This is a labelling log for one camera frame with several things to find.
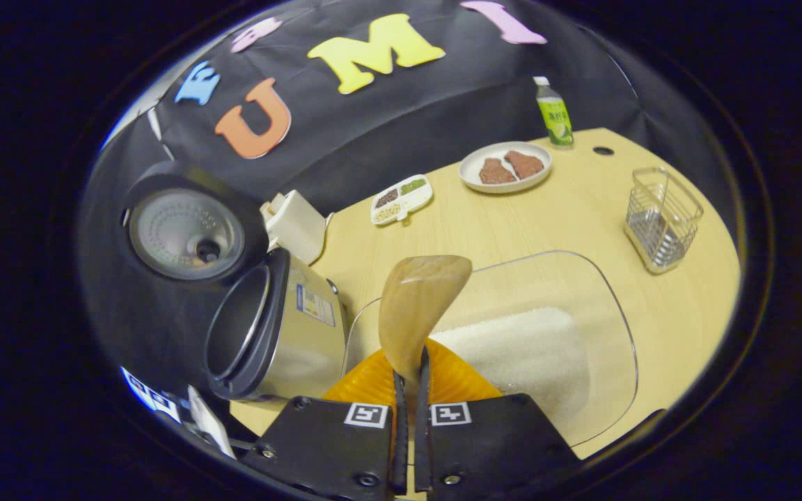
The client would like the white round plate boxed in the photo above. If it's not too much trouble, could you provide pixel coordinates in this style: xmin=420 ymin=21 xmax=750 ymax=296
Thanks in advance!
xmin=458 ymin=141 xmax=553 ymax=195

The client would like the green label tea bottle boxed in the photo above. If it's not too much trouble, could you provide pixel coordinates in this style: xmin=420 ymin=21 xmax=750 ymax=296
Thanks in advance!
xmin=533 ymin=76 xmax=575 ymax=150

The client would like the white toaster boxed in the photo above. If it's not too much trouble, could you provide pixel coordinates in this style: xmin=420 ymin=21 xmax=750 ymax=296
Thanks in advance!
xmin=260 ymin=189 xmax=329 ymax=266

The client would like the clear plastic rice container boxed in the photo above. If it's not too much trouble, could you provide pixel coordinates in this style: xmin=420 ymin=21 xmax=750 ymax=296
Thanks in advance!
xmin=342 ymin=250 xmax=639 ymax=449

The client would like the dark grey rice cooker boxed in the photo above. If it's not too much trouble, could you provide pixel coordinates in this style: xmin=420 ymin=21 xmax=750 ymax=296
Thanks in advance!
xmin=123 ymin=161 xmax=350 ymax=404

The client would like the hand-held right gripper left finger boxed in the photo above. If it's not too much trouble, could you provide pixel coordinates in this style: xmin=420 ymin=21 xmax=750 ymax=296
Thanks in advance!
xmin=239 ymin=347 xmax=409 ymax=501

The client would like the wooden spoon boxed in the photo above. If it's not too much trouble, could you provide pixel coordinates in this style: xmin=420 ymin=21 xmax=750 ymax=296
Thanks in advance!
xmin=378 ymin=255 xmax=473 ymax=418

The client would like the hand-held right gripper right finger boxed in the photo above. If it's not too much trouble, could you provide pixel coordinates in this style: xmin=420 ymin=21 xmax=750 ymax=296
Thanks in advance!
xmin=414 ymin=340 xmax=584 ymax=501

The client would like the white divided bean dish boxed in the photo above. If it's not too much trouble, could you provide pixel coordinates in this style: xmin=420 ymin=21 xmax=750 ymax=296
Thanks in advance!
xmin=370 ymin=174 xmax=434 ymax=228

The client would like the brown meat piece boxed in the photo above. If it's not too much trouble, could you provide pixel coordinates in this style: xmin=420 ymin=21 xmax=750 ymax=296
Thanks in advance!
xmin=504 ymin=150 xmax=546 ymax=180
xmin=479 ymin=158 xmax=518 ymax=186

